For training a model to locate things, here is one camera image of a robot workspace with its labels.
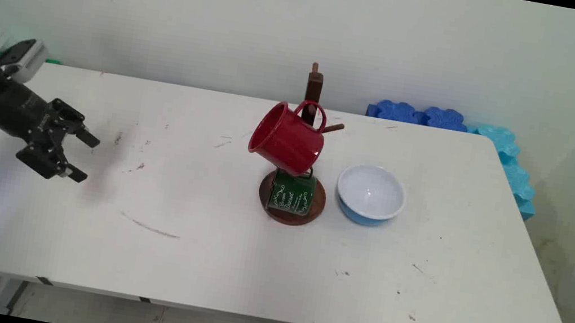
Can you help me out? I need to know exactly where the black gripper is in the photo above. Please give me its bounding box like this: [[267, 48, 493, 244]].
[[0, 78, 108, 187]]

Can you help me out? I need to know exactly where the red enamel mug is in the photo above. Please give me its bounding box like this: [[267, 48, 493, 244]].
[[245, 92, 330, 181]]

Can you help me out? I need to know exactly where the green enamel mug white print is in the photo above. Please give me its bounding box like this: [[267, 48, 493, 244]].
[[265, 162, 319, 218]]

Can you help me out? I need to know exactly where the dark wooden mug tree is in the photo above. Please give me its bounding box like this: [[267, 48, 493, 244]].
[[254, 57, 354, 232]]

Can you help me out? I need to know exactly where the blue bowl white inside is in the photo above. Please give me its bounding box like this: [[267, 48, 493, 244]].
[[331, 160, 410, 232]]

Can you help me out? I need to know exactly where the dark blue foam mat tile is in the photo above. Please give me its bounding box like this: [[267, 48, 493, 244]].
[[365, 96, 471, 133]]

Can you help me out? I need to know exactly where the light blue foam mat tile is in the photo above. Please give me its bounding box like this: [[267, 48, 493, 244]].
[[457, 121, 547, 222]]

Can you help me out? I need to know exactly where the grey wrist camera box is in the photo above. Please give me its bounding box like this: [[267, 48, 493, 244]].
[[0, 33, 51, 87]]

